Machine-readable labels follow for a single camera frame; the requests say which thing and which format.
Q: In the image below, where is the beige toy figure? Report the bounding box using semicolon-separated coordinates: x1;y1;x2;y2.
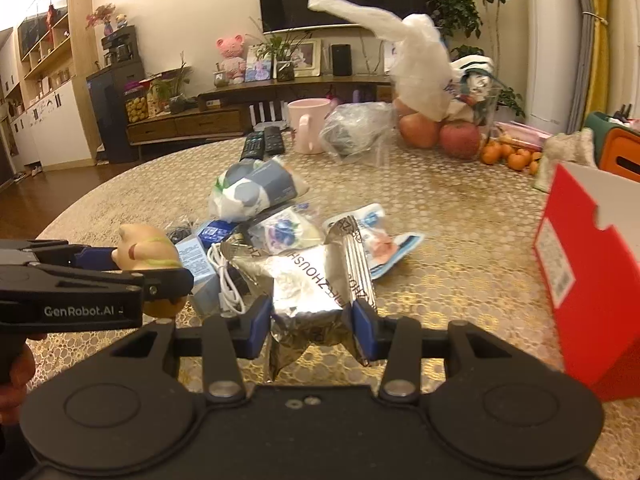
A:
112;223;186;318

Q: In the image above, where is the silver foil snack bag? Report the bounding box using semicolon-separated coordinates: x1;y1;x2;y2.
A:
221;214;376;379

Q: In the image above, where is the black beads plastic bag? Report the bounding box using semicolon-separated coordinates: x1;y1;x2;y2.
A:
166;223;192;245

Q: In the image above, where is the person left hand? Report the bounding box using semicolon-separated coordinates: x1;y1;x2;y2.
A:
1;339;36;426

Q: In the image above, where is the white label card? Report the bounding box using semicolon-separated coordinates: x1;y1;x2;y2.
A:
176;235;220;318

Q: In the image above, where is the white blue face packet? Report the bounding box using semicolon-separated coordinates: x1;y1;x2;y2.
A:
322;203;425;281

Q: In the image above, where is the blue tissue pack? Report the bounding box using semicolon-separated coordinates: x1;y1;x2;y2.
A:
195;219;236;250

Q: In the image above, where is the blueberry snack packet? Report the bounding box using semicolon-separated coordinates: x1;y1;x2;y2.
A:
247;202;326;255

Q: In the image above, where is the white grey crumpled bag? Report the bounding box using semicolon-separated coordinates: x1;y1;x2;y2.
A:
208;156;309;222

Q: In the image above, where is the black cabinet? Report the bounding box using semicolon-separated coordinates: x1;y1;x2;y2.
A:
86;25;144;164

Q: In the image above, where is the black remote left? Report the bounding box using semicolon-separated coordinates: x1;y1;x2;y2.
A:
240;131;265;160

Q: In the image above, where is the black remote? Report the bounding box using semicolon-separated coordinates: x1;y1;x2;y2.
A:
264;126;285;156
240;131;265;160

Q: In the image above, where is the red cardboard box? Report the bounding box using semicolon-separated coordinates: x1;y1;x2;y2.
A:
534;162;639;401

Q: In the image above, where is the black remote right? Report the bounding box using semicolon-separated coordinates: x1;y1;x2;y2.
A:
264;126;285;156

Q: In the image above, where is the red apple right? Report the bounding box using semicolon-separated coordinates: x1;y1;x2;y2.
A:
439;122;483;160

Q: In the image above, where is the red apple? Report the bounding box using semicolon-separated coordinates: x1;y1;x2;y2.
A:
399;113;440;148
439;122;483;160

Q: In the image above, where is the red apple left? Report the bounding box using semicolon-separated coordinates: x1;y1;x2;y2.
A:
399;113;440;148

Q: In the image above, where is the clear bag with dark item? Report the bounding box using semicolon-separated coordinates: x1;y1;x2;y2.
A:
320;102;398;167

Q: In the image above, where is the pile of tangerines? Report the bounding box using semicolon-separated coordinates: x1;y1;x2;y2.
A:
480;141;541;176

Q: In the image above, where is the wooden tv console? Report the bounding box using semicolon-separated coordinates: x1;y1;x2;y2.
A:
127;75;392;146

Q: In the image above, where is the white router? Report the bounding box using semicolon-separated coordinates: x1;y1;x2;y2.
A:
248;101;290;131

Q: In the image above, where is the pink mug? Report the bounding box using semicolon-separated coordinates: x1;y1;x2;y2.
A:
288;98;332;154

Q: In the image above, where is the pink flat package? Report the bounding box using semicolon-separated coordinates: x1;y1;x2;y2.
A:
494;122;552;148

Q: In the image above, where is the flower vase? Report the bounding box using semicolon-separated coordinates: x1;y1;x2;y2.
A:
86;3;116;36

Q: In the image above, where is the beige cloth rag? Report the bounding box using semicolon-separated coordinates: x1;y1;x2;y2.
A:
534;128;597;193

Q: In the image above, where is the white plastic bag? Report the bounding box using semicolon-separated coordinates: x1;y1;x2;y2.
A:
307;0;454;122

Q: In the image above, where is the pink pig plush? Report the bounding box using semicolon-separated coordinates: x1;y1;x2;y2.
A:
216;35;246;84

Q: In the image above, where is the orange green tissue box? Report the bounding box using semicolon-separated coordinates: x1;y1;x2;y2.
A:
585;112;640;182

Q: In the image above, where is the black speaker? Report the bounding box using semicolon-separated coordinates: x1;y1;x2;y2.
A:
331;44;352;77

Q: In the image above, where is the small potted plant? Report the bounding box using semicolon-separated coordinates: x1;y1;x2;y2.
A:
250;18;311;82

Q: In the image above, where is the framed photo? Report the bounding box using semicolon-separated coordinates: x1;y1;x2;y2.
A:
291;39;322;78

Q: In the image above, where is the yellow curtain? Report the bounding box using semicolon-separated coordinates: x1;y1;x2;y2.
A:
585;0;610;116

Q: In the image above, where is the potted green tree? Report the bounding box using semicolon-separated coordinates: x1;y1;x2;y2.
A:
426;0;526;116

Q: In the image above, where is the white usb cable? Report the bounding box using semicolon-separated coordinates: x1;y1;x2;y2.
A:
206;242;248;317

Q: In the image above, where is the wooden wall shelf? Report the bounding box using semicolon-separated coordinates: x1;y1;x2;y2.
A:
17;0;70;107

